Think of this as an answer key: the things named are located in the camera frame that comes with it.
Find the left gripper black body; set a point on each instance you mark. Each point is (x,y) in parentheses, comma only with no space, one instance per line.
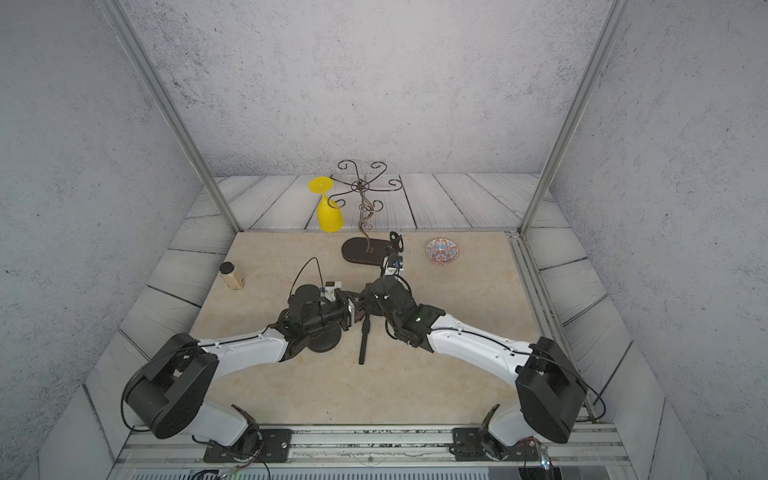
(331,314)

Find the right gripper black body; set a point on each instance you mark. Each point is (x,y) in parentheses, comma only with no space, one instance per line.
(396,327)

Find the black round stand base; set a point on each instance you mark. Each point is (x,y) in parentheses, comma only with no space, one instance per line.
(367,303)

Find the black microphone stand pole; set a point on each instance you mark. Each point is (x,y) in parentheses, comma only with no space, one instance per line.
(394,248)

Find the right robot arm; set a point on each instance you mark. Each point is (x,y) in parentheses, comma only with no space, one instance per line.
(550,392)

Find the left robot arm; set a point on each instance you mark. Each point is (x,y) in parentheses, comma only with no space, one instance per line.
(168,393)

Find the spare black microphone pole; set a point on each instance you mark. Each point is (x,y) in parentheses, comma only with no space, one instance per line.
(365,332)

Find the dark oval stand base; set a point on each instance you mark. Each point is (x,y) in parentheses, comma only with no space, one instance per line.
(365,251)

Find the red blue patterned bowl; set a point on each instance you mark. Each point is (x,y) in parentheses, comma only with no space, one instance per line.
(442,251)

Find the spice jar black lid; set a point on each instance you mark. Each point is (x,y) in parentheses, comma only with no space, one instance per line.
(231,276)

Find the yellow plastic goblet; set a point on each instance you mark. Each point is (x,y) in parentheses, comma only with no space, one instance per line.
(328,213)

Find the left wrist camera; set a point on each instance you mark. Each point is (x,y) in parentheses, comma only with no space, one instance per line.
(329,288)

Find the scrolled wire holder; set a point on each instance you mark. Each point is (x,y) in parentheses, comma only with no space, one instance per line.
(361,187)

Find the aluminium left corner post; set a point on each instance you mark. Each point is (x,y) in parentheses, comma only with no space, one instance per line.
(132,46)

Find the aluminium corner post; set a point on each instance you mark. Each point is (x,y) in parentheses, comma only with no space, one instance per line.
(132,46)
(596,63)

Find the aluminium front rail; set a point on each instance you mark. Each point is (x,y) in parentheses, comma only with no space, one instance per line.
(594,451)

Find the aluminium right corner post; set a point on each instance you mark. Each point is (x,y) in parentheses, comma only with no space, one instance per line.
(596,63)

